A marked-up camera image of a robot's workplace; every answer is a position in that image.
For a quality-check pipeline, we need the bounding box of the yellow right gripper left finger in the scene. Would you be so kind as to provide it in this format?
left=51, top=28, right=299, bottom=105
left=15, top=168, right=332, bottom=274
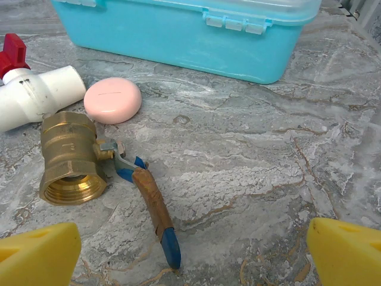
left=0, top=222, right=82, bottom=286

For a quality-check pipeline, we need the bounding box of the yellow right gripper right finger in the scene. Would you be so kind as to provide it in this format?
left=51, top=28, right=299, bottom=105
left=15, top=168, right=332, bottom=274
left=307, top=217, right=381, bottom=286

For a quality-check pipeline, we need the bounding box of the pink round case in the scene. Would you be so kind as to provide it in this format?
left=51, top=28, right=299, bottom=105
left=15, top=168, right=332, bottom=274
left=83, top=76, right=143, bottom=125

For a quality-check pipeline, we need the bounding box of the teal lidded storage box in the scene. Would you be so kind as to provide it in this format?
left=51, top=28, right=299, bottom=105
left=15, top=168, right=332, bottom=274
left=51, top=0, right=323, bottom=85

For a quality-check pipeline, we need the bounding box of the brass ball valve blue handle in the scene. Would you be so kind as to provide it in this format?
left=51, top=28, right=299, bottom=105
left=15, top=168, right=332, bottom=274
left=39, top=111, right=182, bottom=270

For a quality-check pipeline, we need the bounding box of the white PVC valve red handle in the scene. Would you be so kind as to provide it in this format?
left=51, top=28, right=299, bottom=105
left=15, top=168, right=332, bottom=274
left=0, top=33, right=87, bottom=133

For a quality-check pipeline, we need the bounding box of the aluminium table side rail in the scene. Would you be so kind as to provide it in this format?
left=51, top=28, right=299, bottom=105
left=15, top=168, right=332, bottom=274
left=339, top=0, right=381, bottom=45

